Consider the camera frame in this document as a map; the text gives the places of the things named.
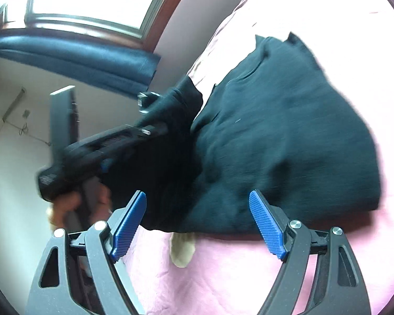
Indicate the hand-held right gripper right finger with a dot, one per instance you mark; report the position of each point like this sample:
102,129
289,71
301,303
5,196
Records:
266,226

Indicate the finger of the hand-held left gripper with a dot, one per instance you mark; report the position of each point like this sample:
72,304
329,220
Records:
146,132
147,100

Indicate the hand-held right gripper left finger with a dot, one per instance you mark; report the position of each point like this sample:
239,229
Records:
128,226

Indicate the black sweater with white print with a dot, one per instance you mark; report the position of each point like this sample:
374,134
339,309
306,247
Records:
266,121

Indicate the person's left hand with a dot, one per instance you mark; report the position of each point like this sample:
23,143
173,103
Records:
70,203

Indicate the grey flat panel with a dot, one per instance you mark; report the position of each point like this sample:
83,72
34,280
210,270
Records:
60,121

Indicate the pink bed sheet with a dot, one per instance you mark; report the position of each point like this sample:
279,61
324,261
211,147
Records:
216,269

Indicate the teal curtain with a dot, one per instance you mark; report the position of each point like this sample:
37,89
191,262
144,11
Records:
72,59

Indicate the white wall pipe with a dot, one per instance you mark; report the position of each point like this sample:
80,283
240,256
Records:
14,102

